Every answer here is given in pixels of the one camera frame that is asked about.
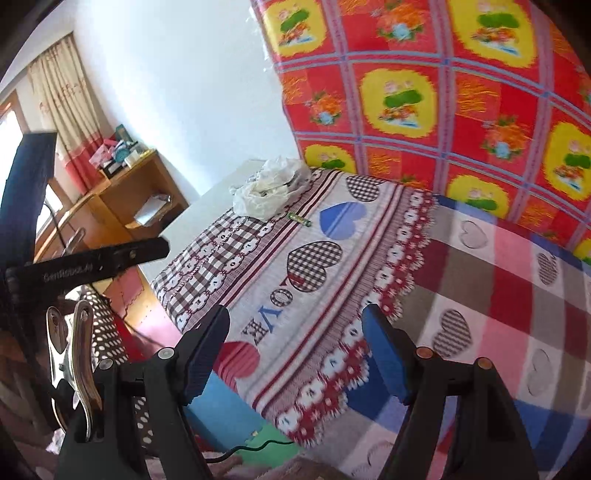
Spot metal spring clamp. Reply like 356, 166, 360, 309
45, 300, 106, 441

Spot red floral plastic sheet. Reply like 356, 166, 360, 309
249, 0, 591, 266

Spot white crumpled plastic bag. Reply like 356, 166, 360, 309
232, 156, 313, 221

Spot beige and red curtain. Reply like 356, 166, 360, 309
27, 33, 106, 192

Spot plaid heart-print bedsheet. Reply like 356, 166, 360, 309
151, 167, 591, 480

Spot white papers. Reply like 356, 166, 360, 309
135, 193, 172, 228

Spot white bed frame panel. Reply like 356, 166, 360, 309
139, 158, 273, 289

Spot window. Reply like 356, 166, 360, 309
0, 90, 29, 222

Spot black cable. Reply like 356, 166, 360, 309
203, 438, 296, 463

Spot pink box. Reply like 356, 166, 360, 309
88, 140, 120, 170

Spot black polka dot cloth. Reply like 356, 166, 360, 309
83, 290, 155, 446

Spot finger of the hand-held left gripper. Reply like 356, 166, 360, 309
95, 237, 170, 274

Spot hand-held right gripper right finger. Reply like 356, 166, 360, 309
362, 304, 539, 480

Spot colourful foam floor mat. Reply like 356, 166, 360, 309
104, 265, 298, 464

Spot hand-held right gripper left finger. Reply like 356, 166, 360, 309
58, 305, 230, 480

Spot wooden desk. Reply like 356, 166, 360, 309
34, 149, 191, 266

